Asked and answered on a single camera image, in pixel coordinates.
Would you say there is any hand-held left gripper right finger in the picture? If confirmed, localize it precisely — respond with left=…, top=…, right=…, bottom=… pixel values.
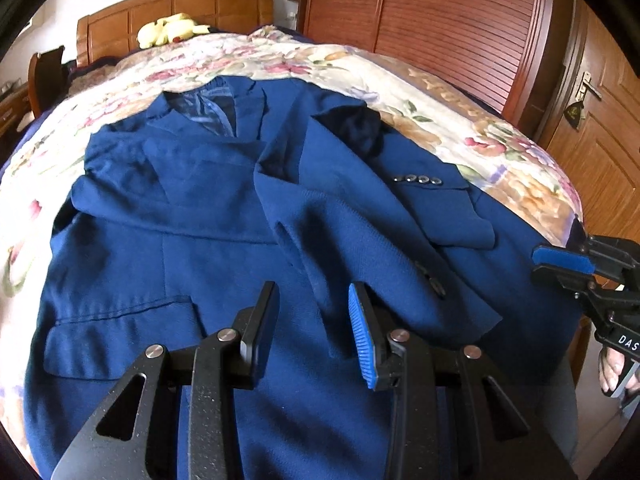
left=348, top=282, right=578, bottom=480

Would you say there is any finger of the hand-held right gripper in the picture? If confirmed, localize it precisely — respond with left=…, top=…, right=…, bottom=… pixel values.
left=531, top=244, right=597, bottom=277
left=531, top=266, right=602, bottom=304

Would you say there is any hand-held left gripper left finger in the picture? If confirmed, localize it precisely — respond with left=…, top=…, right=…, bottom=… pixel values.
left=57, top=281, right=280, bottom=480

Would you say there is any blue suit jacket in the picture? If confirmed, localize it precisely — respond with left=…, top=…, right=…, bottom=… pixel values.
left=22, top=75, right=583, bottom=480

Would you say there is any person's right hand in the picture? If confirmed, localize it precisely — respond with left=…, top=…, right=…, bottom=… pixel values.
left=597, top=349, right=624, bottom=394

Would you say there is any person's grey clothing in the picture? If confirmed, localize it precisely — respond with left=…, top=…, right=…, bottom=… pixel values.
left=544, top=349, right=582, bottom=462

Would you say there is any wooden door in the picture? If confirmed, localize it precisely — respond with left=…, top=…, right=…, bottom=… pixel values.
left=540, top=0, right=640, bottom=241

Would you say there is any hanging key pendant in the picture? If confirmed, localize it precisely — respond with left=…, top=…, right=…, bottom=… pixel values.
left=564, top=102, right=585, bottom=134

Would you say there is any floral blanket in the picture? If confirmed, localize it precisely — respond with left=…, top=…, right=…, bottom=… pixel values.
left=0, top=27, right=586, bottom=311

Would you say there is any wooden slatted wardrobe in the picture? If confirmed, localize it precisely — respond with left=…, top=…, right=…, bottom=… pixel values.
left=295, top=0, right=576, bottom=126

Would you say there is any yellow plush toy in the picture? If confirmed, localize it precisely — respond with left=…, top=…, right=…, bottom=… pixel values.
left=137, top=12, right=213, bottom=50

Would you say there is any wooden bed headboard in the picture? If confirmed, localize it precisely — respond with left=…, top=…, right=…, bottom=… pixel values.
left=75, top=0, right=275, bottom=68

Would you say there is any wooden chair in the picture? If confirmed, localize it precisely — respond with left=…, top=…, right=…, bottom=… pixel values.
left=27, top=45, right=68, bottom=119

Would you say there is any long wooden desk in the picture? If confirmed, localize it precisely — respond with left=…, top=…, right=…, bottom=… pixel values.
left=0, top=80, right=32, bottom=142

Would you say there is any brass door handle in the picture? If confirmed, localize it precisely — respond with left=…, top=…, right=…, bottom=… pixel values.
left=575, top=72, right=602, bottom=104

